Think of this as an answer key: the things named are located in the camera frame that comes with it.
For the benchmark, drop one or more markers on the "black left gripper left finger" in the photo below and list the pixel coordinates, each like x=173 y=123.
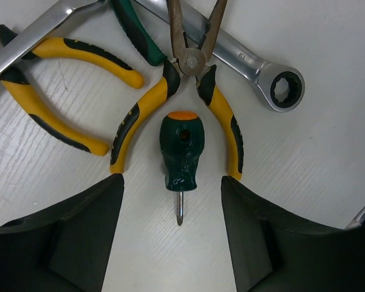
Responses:
x=64 y=247

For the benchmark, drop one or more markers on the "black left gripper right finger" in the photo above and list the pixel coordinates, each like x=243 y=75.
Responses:
x=273 y=249

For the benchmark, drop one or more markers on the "green stubby Phillips screwdriver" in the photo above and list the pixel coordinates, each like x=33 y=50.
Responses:
x=181 y=140

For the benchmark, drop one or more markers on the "yellow needle-nose pliers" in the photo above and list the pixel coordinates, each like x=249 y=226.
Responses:
x=192 y=62

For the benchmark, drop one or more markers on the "green handled pliers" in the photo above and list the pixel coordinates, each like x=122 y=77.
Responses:
x=140 y=39

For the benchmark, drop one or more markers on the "large silver ratchet wrench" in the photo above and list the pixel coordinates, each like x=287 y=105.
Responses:
x=262 y=74

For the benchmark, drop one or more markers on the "small silver ratchet wrench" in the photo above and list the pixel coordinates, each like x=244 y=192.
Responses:
x=49 y=21

